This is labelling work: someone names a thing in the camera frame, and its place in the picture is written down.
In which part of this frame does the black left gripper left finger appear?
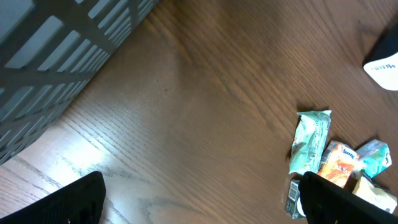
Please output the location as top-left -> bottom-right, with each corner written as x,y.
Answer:
1,171 -> 106,224

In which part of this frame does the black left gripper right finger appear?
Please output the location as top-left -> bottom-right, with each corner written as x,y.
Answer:
298,172 -> 397,224

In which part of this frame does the dark green Zam-Buk box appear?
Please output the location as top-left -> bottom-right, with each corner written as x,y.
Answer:
285,179 -> 306,219

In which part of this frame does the yellow antibacterial wipes bag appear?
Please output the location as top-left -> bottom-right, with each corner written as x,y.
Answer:
353,174 -> 397,214

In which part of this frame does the orange tissue pack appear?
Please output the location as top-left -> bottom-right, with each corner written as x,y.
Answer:
317,141 -> 359,188

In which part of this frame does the light teal wipes pack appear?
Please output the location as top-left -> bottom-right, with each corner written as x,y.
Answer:
289,110 -> 331,175

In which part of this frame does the green white tissue pack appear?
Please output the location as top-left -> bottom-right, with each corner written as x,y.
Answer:
353,139 -> 392,179

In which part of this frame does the white barcode scanner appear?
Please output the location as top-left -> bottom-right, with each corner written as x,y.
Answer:
363,24 -> 397,91

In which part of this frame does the dark grey plastic basket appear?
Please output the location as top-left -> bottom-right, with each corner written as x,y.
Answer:
1,0 -> 157,162

